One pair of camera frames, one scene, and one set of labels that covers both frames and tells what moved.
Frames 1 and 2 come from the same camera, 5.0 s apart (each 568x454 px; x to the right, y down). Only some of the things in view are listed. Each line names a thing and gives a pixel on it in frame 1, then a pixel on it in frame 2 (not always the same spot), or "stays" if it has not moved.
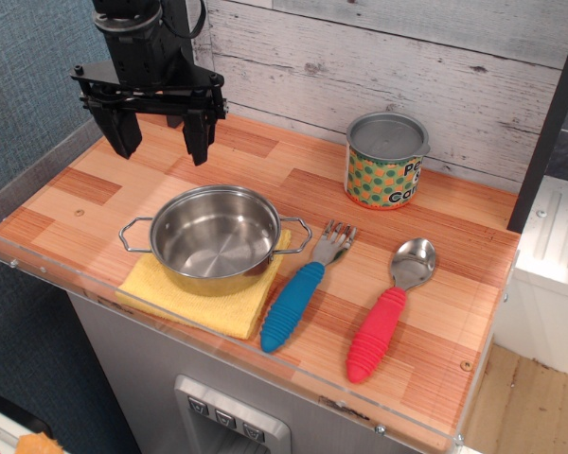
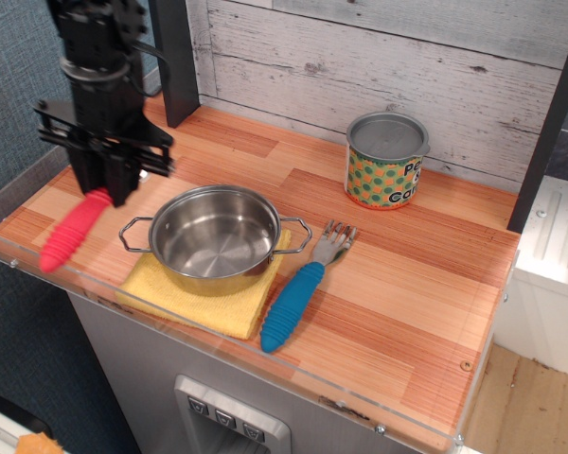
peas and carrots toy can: [383, 156] stays
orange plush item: [38, 444] stays
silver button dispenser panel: [214, 422] stays
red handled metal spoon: [410, 264] -> [73, 231]
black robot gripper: [149, 72] -> [110, 138]
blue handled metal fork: [286, 312] stays
